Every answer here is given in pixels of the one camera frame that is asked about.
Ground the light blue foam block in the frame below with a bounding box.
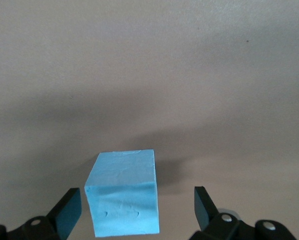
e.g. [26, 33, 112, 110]
[84, 149, 161, 239]

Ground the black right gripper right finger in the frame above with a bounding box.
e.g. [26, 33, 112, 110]
[189, 185, 257, 240]

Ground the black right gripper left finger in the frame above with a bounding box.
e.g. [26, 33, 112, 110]
[21, 187, 83, 240]

